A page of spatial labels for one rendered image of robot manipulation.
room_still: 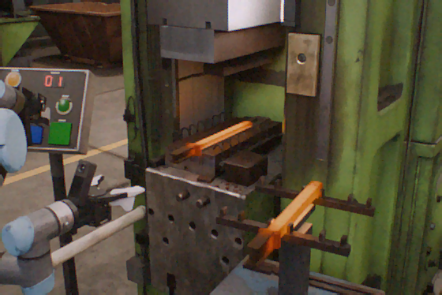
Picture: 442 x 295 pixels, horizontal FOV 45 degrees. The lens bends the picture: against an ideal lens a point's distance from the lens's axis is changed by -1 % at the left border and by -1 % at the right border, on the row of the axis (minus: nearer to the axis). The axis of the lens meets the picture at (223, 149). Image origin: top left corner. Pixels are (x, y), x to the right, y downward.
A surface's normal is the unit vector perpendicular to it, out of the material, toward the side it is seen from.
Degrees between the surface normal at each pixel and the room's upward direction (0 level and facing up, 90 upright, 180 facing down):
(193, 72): 90
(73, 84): 60
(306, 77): 90
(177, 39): 90
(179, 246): 90
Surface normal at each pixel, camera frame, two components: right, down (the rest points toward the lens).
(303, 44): -0.57, 0.28
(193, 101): 0.82, 0.19
